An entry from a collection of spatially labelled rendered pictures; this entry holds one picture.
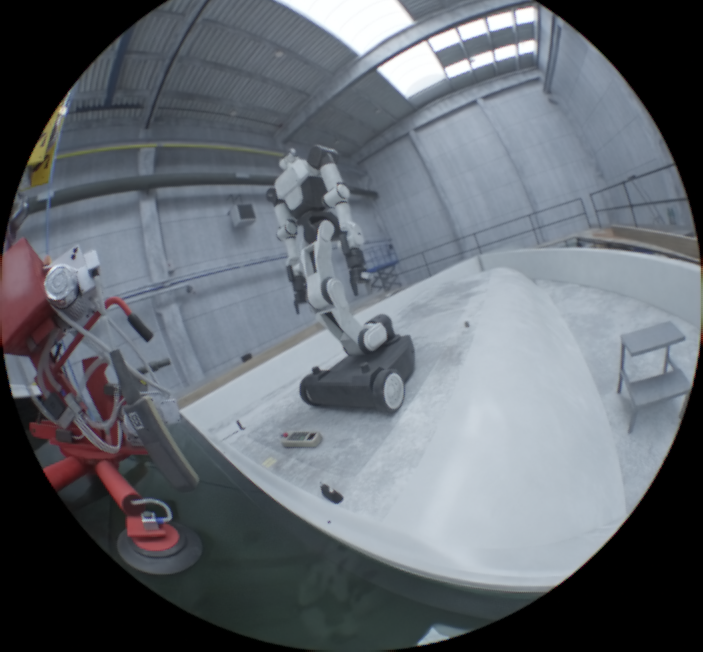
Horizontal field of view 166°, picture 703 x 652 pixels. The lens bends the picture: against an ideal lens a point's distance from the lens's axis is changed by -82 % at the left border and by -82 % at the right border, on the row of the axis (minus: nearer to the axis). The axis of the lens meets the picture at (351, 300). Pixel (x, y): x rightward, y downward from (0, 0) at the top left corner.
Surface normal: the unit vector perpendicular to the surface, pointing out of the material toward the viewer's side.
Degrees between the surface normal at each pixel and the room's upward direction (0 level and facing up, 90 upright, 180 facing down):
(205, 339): 90
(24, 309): 90
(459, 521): 16
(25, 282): 90
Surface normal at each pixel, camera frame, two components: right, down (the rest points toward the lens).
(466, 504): -0.13, -0.96
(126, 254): 0.75, -0.23
